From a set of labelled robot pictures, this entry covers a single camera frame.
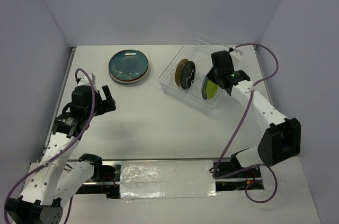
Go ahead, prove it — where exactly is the lime green plate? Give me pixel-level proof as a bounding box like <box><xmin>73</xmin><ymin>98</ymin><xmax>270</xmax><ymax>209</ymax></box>
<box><xmin>204</xmin><ymin>80</ymin><xmax>219</xmax><ymax>99</ymax></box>

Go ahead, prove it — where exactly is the red plate with teal flower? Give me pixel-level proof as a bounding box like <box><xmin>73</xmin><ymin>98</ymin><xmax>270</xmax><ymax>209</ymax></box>
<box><xmin>110</xmin><ymin>74</ymin><xmax>148</xmax><ymax>85</ymax></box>

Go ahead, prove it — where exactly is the white plate with red back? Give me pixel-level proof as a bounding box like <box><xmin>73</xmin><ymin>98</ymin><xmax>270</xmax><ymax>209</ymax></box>
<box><xmin>109</xmin><ymin>69</ymin><xmax>148</xmax><ymax>84</ymax></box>

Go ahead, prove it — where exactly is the teal glazed brown-rimmed plate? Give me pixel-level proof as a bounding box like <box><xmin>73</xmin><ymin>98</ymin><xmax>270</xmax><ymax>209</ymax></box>
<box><xmin>108</xmin><ymin>49</ymin><xmax>149</xmax><ymax>72</ymax></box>

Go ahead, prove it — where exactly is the blue patterned dark-rimmed plate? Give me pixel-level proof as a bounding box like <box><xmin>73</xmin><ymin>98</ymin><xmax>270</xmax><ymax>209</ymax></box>
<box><xmin>201</xmin><ymin>77</ymin><xmax>209</xmax><ymax>100</ymax></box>

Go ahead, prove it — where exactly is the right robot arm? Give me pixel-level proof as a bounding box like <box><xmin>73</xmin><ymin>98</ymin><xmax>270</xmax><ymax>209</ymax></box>
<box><xmin>207</xmin><ymin>50</ymin><xmax>301</xmax><ymax>177</ymax></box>

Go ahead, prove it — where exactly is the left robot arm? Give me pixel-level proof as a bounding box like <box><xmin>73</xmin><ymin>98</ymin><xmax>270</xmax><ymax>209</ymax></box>
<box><xmin>4</xmin><ymin>83</ymin><xmax>116</xmax><ymax>223</ymax></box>

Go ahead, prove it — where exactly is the black plate with white line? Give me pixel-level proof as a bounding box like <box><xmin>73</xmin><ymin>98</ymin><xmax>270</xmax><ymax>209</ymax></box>
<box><xmin>180</xmin><ymin>61</ymin><xmax>196</xmax><ymax>90</ymax></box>

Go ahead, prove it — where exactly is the beige brown-rimmed plate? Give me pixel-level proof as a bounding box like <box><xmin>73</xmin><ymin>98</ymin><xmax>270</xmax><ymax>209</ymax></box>
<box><xmin>175</xmin><ymin>59</ymin><xmax>191</xmax><ymax>89</ymax></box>

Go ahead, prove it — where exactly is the silver foil covered panel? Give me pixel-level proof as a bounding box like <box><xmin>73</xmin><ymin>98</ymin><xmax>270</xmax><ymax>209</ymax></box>
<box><xmin>119</xmin><ymin>160</ymin><xmax>217</xmax><ymax>199</ymax></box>

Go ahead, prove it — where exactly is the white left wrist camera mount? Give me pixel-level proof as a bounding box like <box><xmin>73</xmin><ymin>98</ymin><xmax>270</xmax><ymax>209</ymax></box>
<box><xmin>75</xmin><ymin>73</ymin><xmax>96</xmax><ymax>89</ymax></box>

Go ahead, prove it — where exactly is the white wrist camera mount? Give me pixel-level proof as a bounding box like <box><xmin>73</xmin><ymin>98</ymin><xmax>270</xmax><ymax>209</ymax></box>
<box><xmin>228</xmin><ymin>47</ymin><xmax>243</xmax><ymax>60</ymax></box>
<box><xmin>75</xmin><ymin>73</ymin><xmax>96</xmax><ymax>89</ymax></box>

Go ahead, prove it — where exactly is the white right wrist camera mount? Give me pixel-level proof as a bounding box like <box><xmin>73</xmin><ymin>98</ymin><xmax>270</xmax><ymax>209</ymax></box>
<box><xmin>228</xmin><ymin>47</ymin><xmax>243</xmax><ymax>60</ymax></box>

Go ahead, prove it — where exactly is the white wire dish rack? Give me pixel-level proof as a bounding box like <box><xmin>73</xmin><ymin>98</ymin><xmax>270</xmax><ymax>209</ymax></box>
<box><xmin>158</xmin><ymin>33</ymin><xmax>234</xmax><ymax>114</ymax></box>

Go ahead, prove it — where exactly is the black metal base rail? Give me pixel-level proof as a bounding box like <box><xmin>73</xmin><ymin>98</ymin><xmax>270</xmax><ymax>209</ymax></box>
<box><xmin>77</xmin><ymin>159</ymin><xmax>264</xmax><ymax>199</ymax></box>

